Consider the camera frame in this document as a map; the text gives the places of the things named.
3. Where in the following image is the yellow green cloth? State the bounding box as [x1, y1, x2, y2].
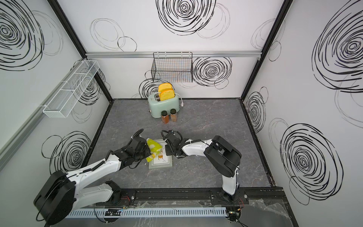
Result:
[146, 138, 163, 162]

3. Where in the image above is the green picture frame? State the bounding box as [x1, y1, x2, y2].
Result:
[149, 139, 173, 169]

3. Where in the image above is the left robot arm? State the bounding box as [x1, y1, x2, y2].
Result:
[34, 129, 150, 227]

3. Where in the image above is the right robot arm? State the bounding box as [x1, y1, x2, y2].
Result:
[161, 130, 242, 202]

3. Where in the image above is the brown spice jar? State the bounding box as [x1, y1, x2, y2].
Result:
[170, 109, 177, 122]

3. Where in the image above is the red spice jar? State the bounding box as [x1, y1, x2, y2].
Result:
[161, 111, 169, 124]

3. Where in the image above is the mint green toaster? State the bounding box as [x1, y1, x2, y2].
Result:
[147, 93, 180, 118]

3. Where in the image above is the front toast slice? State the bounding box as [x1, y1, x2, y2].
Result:
[159, 89, 175, 101]

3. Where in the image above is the toast slice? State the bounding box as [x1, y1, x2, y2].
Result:
[158, 83, 173, 93]
[159, 89, 175, 101]

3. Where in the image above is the back toast slice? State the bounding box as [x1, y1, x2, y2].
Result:
[158, 83, 173, 93]

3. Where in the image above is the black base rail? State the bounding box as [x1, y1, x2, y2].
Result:
[74, 187, 286, 208]

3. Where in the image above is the white slotted cable duct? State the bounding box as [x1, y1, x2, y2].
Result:
[67, 207, 227, 218]

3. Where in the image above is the black wire basket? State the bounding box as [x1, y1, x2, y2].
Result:
[151, 52, 194, 83]

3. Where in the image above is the white wire shelf basket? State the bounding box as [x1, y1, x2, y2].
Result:
[43, 60, 101, 118]

